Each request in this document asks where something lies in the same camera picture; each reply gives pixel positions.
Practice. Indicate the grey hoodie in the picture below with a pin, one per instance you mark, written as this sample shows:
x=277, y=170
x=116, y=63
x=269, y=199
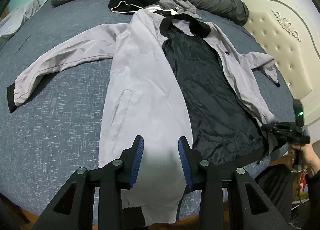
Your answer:
x=180, y=2

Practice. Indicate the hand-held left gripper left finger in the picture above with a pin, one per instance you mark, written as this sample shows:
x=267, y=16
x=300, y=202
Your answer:
x=137, y=160

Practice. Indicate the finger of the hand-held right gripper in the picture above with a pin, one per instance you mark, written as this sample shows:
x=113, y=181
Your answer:
x=270, y=128

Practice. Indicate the person's right hand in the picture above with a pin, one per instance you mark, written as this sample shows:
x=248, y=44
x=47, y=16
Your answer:
x=311, y=157

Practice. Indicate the light grey blanket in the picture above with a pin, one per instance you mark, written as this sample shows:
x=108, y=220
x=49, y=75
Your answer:
x=17, y=17

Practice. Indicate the person's right forearm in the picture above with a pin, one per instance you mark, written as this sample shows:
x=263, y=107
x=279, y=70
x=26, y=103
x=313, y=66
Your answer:
x=315, y=190

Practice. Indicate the red and white packet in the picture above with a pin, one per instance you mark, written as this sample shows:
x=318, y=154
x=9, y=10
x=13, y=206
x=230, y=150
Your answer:
x=303, y=181

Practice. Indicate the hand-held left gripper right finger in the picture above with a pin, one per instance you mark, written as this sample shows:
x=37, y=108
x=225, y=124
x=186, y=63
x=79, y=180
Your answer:
x=185, y=162

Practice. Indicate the person's leg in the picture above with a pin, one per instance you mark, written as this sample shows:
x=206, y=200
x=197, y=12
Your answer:
x=275, y=185

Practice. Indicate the light grey jacket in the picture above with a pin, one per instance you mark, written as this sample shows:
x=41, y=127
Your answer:
x=140, y=82

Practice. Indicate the black and white shorts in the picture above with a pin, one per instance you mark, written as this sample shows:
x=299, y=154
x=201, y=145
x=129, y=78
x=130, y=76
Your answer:
x=152, y=8

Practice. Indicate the white sock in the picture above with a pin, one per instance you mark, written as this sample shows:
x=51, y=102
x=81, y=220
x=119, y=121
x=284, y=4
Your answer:
x=174, y=11

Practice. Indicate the cream tufted headboard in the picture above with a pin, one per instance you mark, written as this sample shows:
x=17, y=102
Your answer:
x=282, y=57

